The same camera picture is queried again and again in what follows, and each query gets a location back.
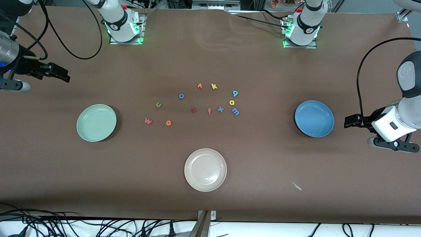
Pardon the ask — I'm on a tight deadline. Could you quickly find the blue plate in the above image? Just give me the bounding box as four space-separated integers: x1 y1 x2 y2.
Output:
295 100 334 138

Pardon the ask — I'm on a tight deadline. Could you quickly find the green plate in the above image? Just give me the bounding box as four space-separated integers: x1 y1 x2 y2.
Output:
76 104 117 142

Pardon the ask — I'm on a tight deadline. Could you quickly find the brown table cover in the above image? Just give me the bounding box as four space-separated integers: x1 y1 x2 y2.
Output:
0 5 421 225

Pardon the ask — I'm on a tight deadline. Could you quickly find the colourful background object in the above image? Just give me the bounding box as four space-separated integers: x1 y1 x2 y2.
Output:
270 0 296 8

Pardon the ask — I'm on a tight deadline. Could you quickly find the beige plate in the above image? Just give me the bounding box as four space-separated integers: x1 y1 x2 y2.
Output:
184 148 227 192

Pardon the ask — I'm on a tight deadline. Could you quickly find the grey metal box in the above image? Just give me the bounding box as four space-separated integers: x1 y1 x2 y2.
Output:
192 0 241 10

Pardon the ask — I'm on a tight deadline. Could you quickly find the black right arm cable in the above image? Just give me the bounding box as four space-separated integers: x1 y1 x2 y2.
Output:
20 0 103 60

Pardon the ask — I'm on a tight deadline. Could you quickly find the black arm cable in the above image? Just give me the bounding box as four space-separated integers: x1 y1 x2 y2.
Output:
20 0 103 60
357 37 421 119

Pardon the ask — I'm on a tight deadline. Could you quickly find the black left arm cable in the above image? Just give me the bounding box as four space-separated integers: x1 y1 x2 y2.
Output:
357 37 421 119

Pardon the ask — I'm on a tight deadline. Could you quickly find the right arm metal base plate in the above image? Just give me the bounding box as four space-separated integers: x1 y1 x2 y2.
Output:
110 13 145 45

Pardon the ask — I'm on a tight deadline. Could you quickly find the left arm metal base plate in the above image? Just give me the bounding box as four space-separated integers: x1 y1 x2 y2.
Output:
283 18 317 49

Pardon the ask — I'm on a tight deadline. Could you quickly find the short black table cable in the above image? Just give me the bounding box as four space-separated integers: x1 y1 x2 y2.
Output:
260 9 291 21

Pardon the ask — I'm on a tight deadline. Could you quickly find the long black table cable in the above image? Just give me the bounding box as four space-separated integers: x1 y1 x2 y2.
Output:
235 14 286 26

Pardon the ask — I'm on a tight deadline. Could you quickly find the black background frame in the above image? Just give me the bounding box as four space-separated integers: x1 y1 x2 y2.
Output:
166 0 193 10

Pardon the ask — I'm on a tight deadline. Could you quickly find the aluminium profile bracket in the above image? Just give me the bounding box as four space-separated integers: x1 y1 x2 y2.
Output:
188 210 217 237

